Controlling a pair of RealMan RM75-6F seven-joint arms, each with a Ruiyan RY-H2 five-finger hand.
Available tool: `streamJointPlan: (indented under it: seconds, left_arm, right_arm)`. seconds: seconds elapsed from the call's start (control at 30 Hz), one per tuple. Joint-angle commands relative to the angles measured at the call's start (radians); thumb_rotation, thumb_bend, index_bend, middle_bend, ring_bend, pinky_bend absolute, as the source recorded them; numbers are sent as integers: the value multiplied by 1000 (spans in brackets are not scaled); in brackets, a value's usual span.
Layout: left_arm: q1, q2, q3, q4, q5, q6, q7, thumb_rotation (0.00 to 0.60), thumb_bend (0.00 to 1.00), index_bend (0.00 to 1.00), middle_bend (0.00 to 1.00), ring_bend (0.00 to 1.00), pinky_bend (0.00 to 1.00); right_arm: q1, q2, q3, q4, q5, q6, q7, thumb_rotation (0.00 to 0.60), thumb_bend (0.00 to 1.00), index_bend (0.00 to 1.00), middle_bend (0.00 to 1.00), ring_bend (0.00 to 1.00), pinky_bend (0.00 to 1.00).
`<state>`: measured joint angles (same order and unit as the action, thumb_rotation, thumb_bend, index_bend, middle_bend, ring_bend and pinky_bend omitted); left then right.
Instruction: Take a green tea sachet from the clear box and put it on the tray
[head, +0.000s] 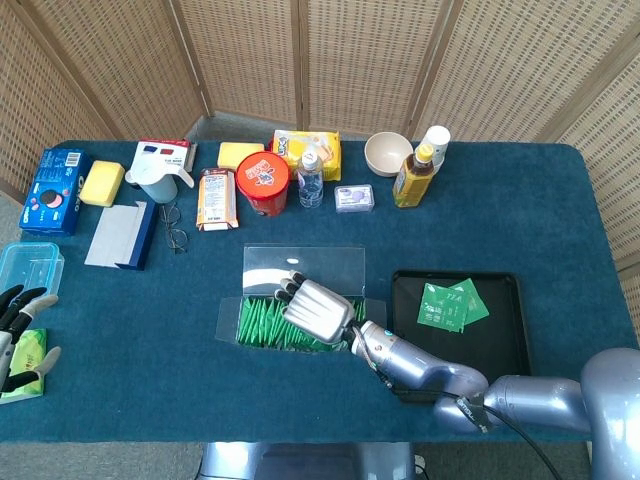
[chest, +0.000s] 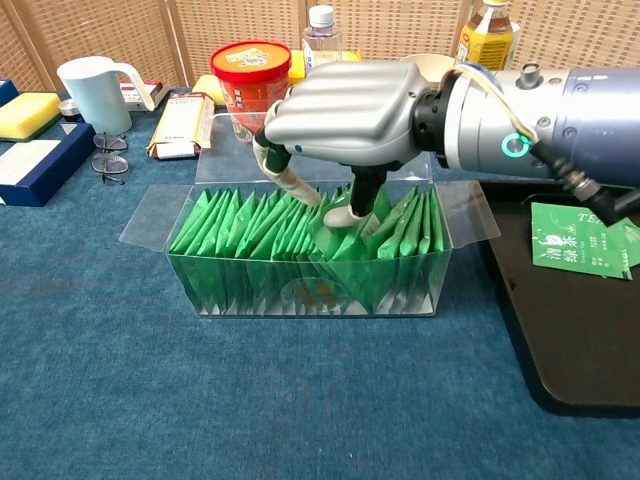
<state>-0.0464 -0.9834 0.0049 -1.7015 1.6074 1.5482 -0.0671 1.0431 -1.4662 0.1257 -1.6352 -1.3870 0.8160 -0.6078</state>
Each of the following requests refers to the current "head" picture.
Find black plastic tray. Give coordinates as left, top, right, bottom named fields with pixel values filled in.
left=391, top=269, right=532, bottom=382

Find beige bowl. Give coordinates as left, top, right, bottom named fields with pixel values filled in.
left=363, top=131, right=414, bottom=178

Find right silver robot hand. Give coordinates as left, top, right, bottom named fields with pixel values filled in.
left=273, top=269, right=357, bottom=346

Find silver-blue robot base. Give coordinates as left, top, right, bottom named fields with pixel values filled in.
left=199, top=442, right=416, bottom=480

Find clear blue food container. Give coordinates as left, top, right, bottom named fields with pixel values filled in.
left=0, top=242, right=65, bottom=301

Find green tea sachets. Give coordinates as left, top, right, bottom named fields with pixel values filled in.
left=417, top=281, right=472, bottom=334

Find blue Oreo box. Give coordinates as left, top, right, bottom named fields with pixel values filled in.
left=18, top=148, right=94, bottom=236

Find yellow sponge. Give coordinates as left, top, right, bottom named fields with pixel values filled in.
left=78, top=159, right=126, bottom=208
left=216, top=142, right=265, bottom=171

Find white red 3D-glasses box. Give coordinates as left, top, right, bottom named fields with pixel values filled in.
left=130, top=138, right=199, bottom=174

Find wicker folding screen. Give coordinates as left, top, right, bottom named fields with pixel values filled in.
left=0, top=0, right=640, bottom=271

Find clear box of green packets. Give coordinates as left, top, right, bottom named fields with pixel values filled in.
left=214, top=243, right=389, bottom=354

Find white kettle jug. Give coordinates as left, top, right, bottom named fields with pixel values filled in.
left=124, top=162, right=195, bottom=205

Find yellow snack bag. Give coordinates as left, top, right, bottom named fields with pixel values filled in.
left=269, top=129, right=344, bottom=181

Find green tissue pack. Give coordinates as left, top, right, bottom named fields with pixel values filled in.
left=0, top=328, right=49, bottom=405

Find orange white biscuit package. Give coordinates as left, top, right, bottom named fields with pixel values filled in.
left=195, top=167, right=240, bottom=234

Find small clear purple box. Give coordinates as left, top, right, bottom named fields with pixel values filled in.
left=333, top=183, right=375, bottom=215

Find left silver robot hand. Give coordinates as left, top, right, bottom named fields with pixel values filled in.
left=0, top=284, right=62, bottom=394

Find yellow tea drink bottle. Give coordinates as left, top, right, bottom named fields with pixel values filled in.
left=392, top=143, right=435, bottom=209

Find row of green tea bags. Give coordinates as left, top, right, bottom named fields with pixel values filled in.
left=237, top=295, right=369, bottom=354

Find red instant noodle cup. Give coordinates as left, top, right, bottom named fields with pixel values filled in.
left=235, top=151, right=291, bottom=217

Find clear water bottle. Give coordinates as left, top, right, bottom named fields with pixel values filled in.
left=296, top=149, right=325, bottom=210

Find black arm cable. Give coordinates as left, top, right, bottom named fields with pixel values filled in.
left=364, top=344, right=561, bottom=480

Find navy box white lid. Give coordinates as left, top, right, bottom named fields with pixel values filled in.
left=83, top=200, right=160, bottom=272

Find thin-frame eyeglasses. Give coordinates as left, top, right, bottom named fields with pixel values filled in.
left=158, top=202, right=190, bottom=255

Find blue carpet table cover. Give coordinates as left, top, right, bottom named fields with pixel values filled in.
left=0, top=139, right=640, bottom=444

